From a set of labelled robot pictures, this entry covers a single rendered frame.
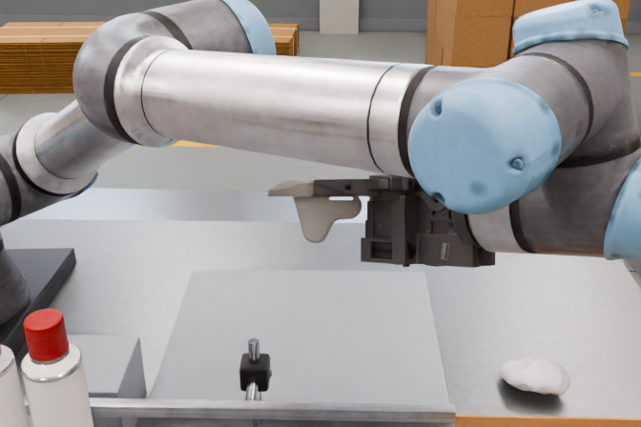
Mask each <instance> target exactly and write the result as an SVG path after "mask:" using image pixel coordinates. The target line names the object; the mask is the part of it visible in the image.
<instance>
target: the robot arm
mask: <svg viewBox="0 0 641 427"><path fill-rule="evenodd" d="M512 32H513V39H514V48H513V55H514V57H512V58H510V59H509V60H507V61H506V62H504V63H502V64H501V65H498V66H496V67H494V68H488V69H479V68H462V67H446V66H433V65H421V64H405V63H390V62H375V61H360V60H344V59H329V58H314V57H298V56H283V55H277V52H276V46H275V41H274V38H273V34H272V32H271V30H270V28H269V26H268V24H267V22H266V20H265V19H264V17H263V15H262V14H261V13H260V11H259V10H258V9H257V8H256V7H255V6H254V5H253V4H252V3H251V2H249V1H247V0H193V1H188V2H184V3H179V4H175V5H171V6H166V7H162V8H157V9H153V10H145V11H142V12H137V13H131V14H126V15H122V16H119V17H116V18H115V19H113V20H111V21H109V22H107V23H105V24H103V25H102V26H100V27H99V28H98V29H96V30H95V31H94V32H93V33H92V34H91V35H89V37H88V38H87V39H86V41H85V42H84V43H83V45H82V47H81V49H80V50H79V52H78V54H77V56H76V59H75V62H74V65H73V73H72V82H73V91H74V94H75V98H76V100H75V101H73V102H72V103H71V104H70V105H69V106H68V107H66V108H65V109H64V110H62V111H61V112H59V113H55V112H47V113H42V114H39V115H36V116H35V117H34V118H32V119H30V120H29V121H28V122H27V123H25V124H24V125H23V126H21V127H20V128H19V129H17V130H16V131H14V132H11V133H8V134H6V135H2V136H0V228H1V227H2V226H4V225H6V224H9V223H11V222H13V221H15V220H16V219H19V218H21V217H24V216H26V215H29V214H32V213H35V212H37V211H40V210H42V209H44V208H47V207H49V206H51V205H53V204H56V203H58V202H60V201H63V200H67V199H71V198H74V197H76V196H78V195H80V194H82V193H83V192H84V191H86V190H88V189H89V188H90V187H91V185H92V184H93V183H94V181H95V180H96V178H97V176H98V170H97V169H98V168H99V167H100V165H102V164H103V163H105V162H107V161H108V160H110V159H112V158H114V157H115V156H117V155H119V154H120V153H123V152H125V151H126V150H128V149H129V148H130V147H132V146H134V145H140V146H146V147H151V148H164V147H168V146H171V145H173V144H175V143H176V142H178V141H179V140H185V141H191V142H197V143H202V144H208V145H214V146H220V147H225V148H231V149H237V150H243V151H248V152H255V153H266V154H272V155H277V156H283V157H289V158H295V159H300V160H306V161H312V162H318V163H323V164H329V165H335V166H341V167H347V168H353V169H359V170H365V171H370V172H376V173H387V174H375V175H369V179H315V180H285V181H283V182H282V183H280V184H278V185H277V186H276V187H274V188H272V189H270V190H269V191H268V196H293V198H294V201H295V204H296V208H297V212H298V215H299V219H300V225H301V229H302V233H303V235H304V237H305V238H306V239H307V240H308V241H310V242H313V243H319V242H322V241H323V240H324V239H325V238H326V237H327V235H328V233H329V231H330V229H331V227H332V225H333V223H334V222H335V221H337V220H340V219H352V218H355V217H356V216H358V215H359V213H360V212H361V210H362V202H361V200H360V198H359V196H367V197H369V200H367V220H365V237H361V262H373V263H385V264H395V265H403V267H409V264H424V265H427V266H434V267H443V266H453V267H467V268H477V267H481V266H493V265H495V253H514V254H554V255H571V256H588V257H604V258H605V259H606V260H615V259H641V141H640V136H639V131H638V125H637V119H636V112H635V106H634V99H633V92H632V85H631V74H630V67H629V60H628V54H627V50H628V48H629V43H628V40H627V39H626V38H624V33H623V29H622V24H621V19H620V15H619V10H618V8H617V6H616V4H615V3H614V2H613V1H611V0H580V1H574V2H570V3H566V4H562V5H557V6H553V7H549V8H545V9H542V10H537V11H534V12H531V13H528V14H525V15H523V16H521V17H519V18H518V19H517V20H516V21H515V23H514V25H513V28H512ZM330 197H353V199H352V200H330ZM29 299H30V293H29V289H28V285H27V281H26V279H25V277H24V276H23V275H22V274H21V273H20V272H19V271H18V269H17V267H16V266H15V264H14V262H13V261H12V259H11V258H10V256H9V254H8V253H7V251H6V249H5V246H4V242H3V238H2V235H1V231H0V325H2V324H4V323H6V322H7V321H9V320H11V319H12V318H14V317H15V316H16V315H18V314H19V313H20V312H21V311H22V310H23V309H24V308H25V307H26V305H27V304H28V302H29Z"/></svg>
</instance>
